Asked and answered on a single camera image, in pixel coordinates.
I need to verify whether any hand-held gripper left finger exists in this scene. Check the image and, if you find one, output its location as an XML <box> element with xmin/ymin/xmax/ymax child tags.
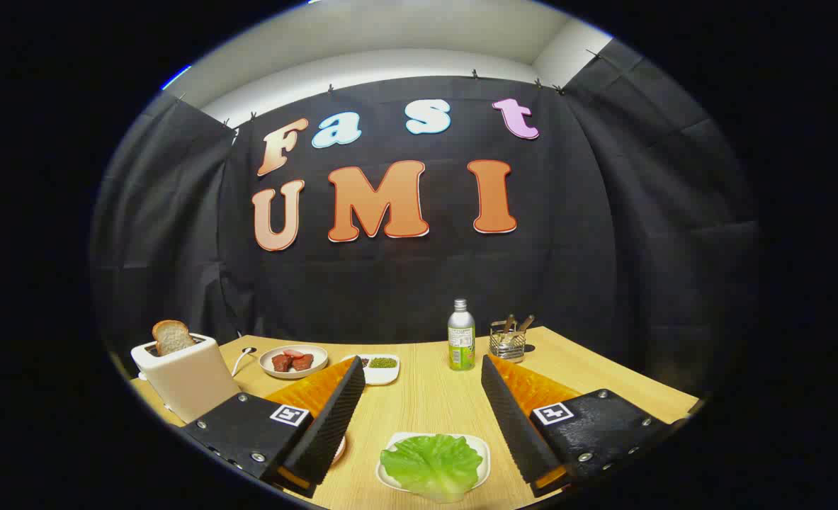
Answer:
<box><xmin>180</xmin><ymin>356</ymin><xmax>367</xmax><ymax>499</ymax></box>

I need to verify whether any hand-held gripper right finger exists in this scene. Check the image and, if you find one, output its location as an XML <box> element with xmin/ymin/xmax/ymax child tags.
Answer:
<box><xmin>480</xmin><ymin>355</ymin><xmax>692</xmax><ymax>499</ymax></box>

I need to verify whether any green lettuce leaf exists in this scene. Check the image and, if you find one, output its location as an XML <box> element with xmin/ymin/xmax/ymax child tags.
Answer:
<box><xmin>380</xmin><ymin>434</ymin><xmax>484</xmax><ymax>504</ymax></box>

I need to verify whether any toasted bread slice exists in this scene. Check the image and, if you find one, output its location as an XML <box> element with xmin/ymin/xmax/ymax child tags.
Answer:
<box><xmin>152</xmin><ymin>319</ymin><xmax>196</xmax><ymax>356</ymax></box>

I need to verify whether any white rectangular plate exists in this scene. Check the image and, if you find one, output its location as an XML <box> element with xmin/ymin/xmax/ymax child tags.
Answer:
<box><xmin>376</xmin><ymin>431</ymin><xmax>491</xmax><ymax>494</ymax></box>

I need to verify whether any white divided dish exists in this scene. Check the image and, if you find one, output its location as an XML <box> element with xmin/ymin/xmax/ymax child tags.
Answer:
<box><xmin>341</xmin><ymin>353</ymin><xmax>401</xmax><ymax>386</ymax></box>

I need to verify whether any round beige plate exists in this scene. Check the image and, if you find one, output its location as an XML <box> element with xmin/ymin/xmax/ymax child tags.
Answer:
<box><xmin>259</xmin><ymin>344</ymin><xmax>329</xmax><ymax>380</ymax></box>

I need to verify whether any silver green bottle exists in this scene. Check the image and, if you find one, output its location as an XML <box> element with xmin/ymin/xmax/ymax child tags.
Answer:
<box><xmin>448</xmin><ymin>298</ymin><xmax>476</xmax><ymax>372</ymax></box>

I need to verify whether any white toaster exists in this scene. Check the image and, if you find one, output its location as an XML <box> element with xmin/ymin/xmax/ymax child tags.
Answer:
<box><xmin>130</xmin><ymin>333</ymin><xmax>242</xmax><ymax>424</ymax></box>

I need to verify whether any black backdrop cloth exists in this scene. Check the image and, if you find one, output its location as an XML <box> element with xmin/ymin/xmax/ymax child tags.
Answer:
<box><xmin>89</xmin><ymin>39</ymin><xmax>763</xmax><ymax>426</ymax></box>

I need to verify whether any metal wire basket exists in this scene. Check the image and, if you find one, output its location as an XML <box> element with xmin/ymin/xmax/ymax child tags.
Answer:
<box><xmin>489</xmin><ymin>320</ymin><xmax>527</xmax><ymax>363</ymax></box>

